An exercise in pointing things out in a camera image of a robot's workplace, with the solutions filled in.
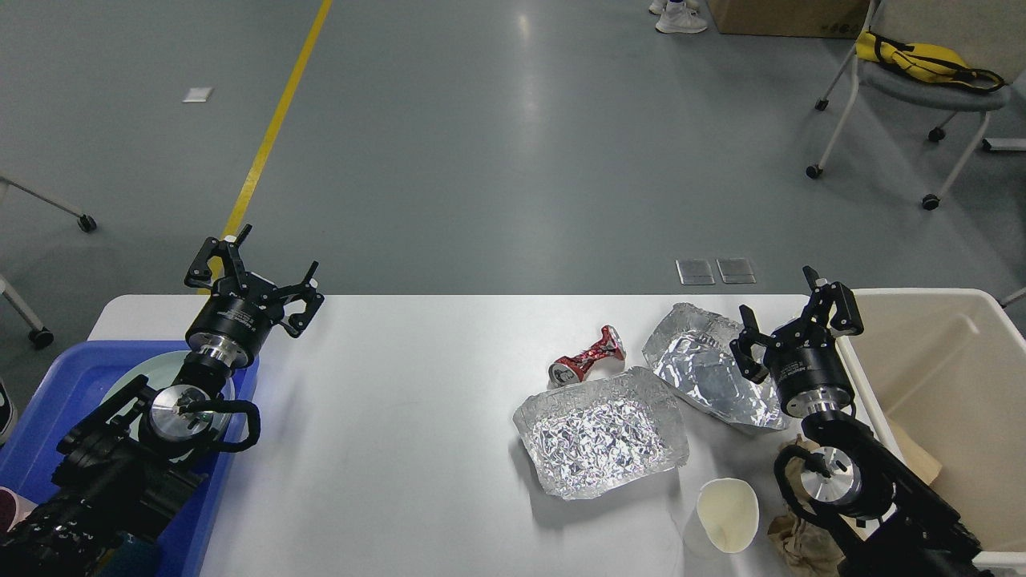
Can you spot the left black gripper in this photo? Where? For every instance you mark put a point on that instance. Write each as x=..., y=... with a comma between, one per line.
x=234, y=324

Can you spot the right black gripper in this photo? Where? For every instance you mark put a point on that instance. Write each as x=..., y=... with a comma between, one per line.
x=803, y=360

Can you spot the green plate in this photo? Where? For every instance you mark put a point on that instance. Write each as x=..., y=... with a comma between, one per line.
x=152, y=369

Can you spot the dark teal mug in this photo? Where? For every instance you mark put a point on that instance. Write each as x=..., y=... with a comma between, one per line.
x=135, y=557

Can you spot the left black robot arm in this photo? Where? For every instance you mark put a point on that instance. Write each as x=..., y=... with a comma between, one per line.
x=127, y=466

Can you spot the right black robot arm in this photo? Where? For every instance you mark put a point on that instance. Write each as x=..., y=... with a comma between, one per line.
x=884, y=519

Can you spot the right floor plate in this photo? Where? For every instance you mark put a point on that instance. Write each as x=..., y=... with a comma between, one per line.
x=736, y=270

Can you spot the floor plate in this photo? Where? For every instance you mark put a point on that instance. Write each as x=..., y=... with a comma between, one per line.
x=736, y=270
x=695, y=272

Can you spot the rear foil tray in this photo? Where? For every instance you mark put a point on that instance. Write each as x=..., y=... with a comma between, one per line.
x=689, y=349

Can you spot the foil tray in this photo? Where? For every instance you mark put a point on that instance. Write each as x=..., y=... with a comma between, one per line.
x=592, y=437
x=689, y=349

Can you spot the left floor plate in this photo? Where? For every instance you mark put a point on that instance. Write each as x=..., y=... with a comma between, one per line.
x=695, y=272

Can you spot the beige plastic bin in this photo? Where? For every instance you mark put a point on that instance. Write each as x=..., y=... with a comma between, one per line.
x=947, y=366

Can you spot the chair leg with caster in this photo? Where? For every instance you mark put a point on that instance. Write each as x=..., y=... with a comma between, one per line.
x=85, y=222

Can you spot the white paper cup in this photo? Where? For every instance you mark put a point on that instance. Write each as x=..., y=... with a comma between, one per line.
x=724, y=519

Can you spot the crumpled brown paper bag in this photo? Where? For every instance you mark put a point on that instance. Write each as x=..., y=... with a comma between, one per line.
x=805, y=549

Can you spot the lower left caster leg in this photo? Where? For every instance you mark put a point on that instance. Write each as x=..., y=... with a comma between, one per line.
x=39, y=335

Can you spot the blue plastic tray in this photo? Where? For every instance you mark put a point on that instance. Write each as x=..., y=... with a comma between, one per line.
x=73, y=387

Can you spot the front foil tray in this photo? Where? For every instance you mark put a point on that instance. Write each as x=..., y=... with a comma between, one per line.
x=592, y=437

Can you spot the crushed red can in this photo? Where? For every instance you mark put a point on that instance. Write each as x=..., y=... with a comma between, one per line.
x=566, y=371

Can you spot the yellow bag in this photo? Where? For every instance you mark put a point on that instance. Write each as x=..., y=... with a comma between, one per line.
x=926, y=63

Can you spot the cardboard box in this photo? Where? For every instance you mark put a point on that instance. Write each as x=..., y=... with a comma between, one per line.
x=796, y=19

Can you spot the pink mug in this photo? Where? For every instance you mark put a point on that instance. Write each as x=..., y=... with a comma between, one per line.
x=14, y=509

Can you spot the person with white shoes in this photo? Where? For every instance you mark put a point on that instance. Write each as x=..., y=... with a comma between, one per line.
x=678, y=17

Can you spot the grey chair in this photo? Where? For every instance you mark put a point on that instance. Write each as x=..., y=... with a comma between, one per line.
x=986, y=34

